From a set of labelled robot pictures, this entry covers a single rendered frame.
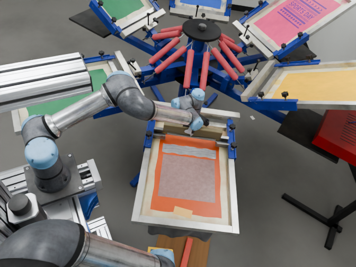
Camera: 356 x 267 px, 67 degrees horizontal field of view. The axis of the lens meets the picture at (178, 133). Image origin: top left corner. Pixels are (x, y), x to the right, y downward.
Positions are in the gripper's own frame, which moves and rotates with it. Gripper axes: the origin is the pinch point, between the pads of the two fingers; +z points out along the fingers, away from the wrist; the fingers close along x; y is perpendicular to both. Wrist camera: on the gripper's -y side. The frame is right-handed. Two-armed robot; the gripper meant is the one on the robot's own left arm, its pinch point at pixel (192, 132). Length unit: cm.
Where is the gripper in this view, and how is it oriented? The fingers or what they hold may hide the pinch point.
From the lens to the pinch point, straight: 177.4
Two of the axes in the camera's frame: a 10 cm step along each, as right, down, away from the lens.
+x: -0.7, 7.7, -6.4
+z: -1.3, 6.3, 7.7
